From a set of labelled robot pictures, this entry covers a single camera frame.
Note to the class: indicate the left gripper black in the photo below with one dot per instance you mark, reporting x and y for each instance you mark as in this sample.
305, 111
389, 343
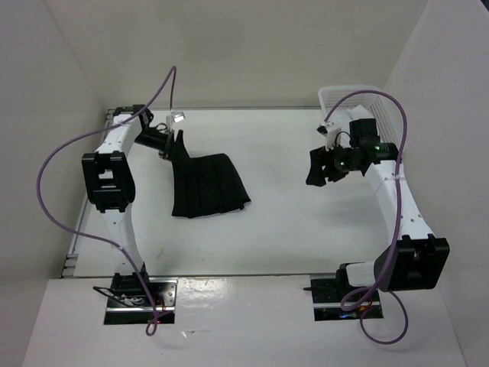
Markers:
170, 146

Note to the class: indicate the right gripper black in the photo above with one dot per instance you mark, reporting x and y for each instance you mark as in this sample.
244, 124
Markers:
321, 157

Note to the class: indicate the black skirt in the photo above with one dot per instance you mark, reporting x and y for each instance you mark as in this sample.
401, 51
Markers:
207, 185

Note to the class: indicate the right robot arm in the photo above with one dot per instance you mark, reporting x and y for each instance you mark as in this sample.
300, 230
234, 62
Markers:
414, 257

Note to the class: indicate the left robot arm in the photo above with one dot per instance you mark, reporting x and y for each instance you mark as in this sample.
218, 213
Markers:
111, 188

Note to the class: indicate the white cloth in basket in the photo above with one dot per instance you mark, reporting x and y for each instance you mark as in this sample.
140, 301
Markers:
353, 112

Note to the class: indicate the white plastic basket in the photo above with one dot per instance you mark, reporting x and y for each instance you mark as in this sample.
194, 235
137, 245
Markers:
386, 113

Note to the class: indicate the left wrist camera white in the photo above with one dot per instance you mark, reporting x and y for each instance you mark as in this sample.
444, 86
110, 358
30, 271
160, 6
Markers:
176, 116

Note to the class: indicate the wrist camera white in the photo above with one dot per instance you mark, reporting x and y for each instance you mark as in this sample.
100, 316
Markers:
176, 116
330, 131

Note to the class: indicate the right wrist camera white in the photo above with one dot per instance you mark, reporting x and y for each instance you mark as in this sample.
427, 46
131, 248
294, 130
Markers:
330, 131

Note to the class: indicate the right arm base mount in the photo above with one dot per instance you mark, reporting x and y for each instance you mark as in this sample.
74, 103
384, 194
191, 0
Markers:
327, 292

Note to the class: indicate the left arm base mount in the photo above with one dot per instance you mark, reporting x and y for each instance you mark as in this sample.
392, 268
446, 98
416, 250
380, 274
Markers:
129, 304

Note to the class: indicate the aluminium table edge rail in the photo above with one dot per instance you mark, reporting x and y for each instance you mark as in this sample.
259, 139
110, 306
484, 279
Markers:
69, 265

